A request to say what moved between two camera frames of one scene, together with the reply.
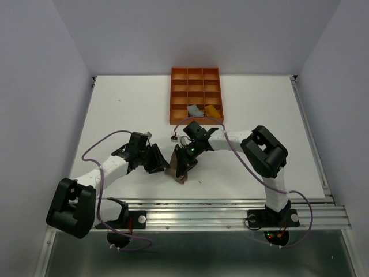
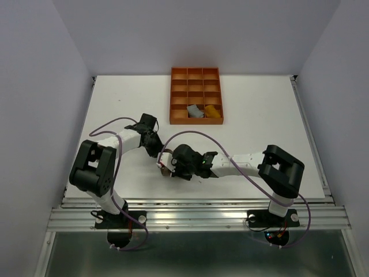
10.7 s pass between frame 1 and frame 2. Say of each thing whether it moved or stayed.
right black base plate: stayed
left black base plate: stayed
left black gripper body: moved
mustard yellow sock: stayed
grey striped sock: stayed
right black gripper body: moved
